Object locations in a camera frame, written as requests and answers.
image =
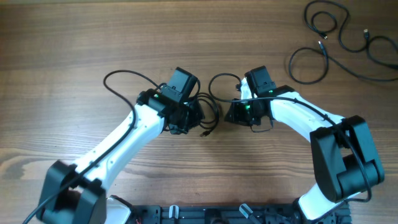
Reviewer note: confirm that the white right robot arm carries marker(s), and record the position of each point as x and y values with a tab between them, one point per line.
345	159

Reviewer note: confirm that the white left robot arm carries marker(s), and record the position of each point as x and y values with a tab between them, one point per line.
76	192

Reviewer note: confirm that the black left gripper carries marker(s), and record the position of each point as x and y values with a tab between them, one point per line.
199	116

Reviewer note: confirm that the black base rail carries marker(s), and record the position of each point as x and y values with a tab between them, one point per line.
267	214

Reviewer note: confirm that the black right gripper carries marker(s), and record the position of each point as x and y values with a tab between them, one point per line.
235	113

